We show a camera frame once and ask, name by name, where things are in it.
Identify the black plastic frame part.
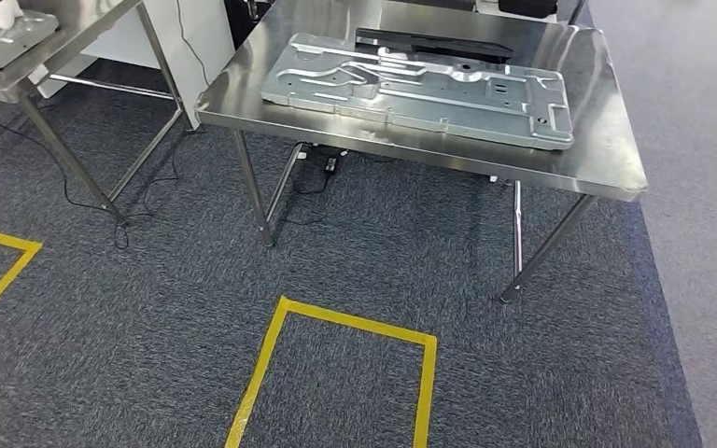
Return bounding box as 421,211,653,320
355,27,514,63

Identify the stainless steel workbench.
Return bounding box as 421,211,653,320
194,0,649,304

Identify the yellow floor tape square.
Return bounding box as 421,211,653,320
0,224,43,340
225,295,438,448

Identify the stamped sheet metal plate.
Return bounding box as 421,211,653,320
260,32,576,151
0,8,61,79

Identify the stainless steel table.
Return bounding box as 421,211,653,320
0,0,188,227

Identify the white curved plastic piece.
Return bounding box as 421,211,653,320
0,0,26,31

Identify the black floor cable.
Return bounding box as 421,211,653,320
0,77,180,252

